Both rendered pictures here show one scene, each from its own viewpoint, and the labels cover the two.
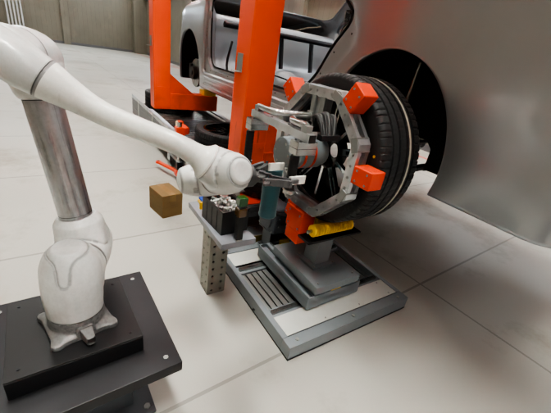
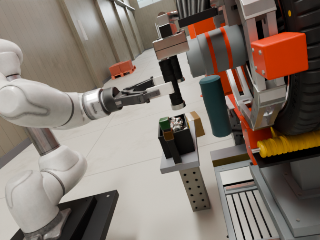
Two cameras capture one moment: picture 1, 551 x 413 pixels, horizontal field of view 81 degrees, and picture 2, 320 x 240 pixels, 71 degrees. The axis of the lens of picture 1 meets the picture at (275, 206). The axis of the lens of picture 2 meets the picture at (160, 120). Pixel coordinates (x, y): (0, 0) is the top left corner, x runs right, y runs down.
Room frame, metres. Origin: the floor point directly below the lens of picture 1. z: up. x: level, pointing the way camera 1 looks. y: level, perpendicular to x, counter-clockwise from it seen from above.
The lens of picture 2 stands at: (0.64, -0.48, 0.96)
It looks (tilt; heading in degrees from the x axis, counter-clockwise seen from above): 20 degrees down; 49
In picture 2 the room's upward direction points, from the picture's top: 19 degrees counter-clockwise
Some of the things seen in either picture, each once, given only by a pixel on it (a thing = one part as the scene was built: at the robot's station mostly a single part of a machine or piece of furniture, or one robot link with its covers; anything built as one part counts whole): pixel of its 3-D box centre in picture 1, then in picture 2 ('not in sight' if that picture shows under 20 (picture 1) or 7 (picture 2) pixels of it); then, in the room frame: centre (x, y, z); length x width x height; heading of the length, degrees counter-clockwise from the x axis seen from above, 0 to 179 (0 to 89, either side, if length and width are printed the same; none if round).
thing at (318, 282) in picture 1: (319, 244); (307, 163); (1.49, -0.27, 0.32); 0.40 x 0.30 x 0.28; 36
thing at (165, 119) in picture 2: (242, 201); (165, 123); (1.21, 0.14, 0.64); 0.04 x 0.04 x 0.04; 36
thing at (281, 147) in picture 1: (301, 152); (217, 51); (1.35, -0.07, 0.85); 0.21 x 0.14 x 0.14; 126
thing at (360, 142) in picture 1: (314, 151); (238, 44); (1.39, -0.13, 0.85); 0.54 x 0.07 x 0.54; 36
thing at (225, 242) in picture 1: (220, 221); (180, 143); (1.37, 0.26, 0.44); 0.43 x 0.17 x 0.03; 36
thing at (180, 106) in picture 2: (291, 173); (171, 83); (1.12, -0.04, 0.83); 0.04 x 0.04 x 0.16
